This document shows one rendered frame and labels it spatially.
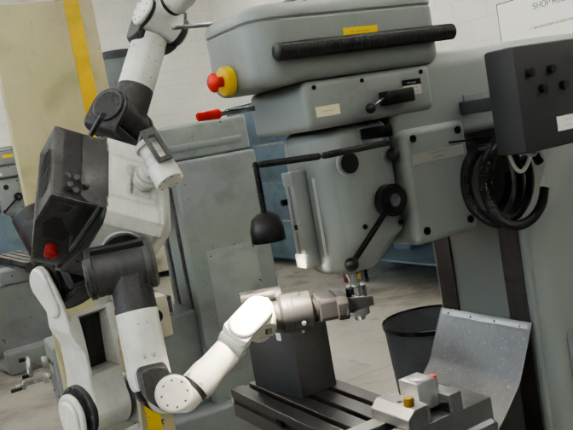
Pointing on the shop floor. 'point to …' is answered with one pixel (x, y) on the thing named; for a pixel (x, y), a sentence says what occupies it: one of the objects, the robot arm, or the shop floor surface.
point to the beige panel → (53, 100)
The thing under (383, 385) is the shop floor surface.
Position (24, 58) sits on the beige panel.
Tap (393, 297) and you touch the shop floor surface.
